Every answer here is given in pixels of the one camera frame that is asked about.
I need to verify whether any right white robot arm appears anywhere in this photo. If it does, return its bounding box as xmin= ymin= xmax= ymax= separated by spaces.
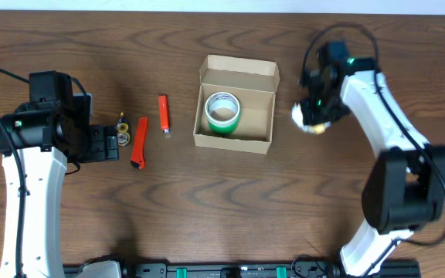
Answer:
xmin=291 ymin=42 xmax=445 ymax=277

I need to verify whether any cardboard box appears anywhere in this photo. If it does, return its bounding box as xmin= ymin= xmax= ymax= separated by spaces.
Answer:
xmin=193 ymin=55 xmax=280 ymax=154

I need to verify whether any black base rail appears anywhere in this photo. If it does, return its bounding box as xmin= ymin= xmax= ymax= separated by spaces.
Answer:
xmin=63 ymin=255 xmax=422 ymax=278

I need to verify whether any green tape roll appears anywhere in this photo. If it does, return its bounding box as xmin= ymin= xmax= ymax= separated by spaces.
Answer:
xmin=204 ymin=92 xmax=241 ymax=135

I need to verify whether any orange utility knife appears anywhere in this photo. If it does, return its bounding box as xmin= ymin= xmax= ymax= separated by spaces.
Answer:
xmin=130 ymin=117 xmax=148 ymax=169

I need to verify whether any yellow sticky note pad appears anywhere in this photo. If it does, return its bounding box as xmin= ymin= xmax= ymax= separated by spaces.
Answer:
xmin=291 ymin=103 xmax=331 ymax=134

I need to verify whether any orange lighter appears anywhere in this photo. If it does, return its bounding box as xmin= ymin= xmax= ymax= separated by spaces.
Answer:
xmin=158 ymin=95 xmax=170 ymax=134

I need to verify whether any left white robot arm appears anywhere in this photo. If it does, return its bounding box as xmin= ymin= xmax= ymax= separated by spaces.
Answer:
xmin=0 ymin=71 xmax=119 ymax=277

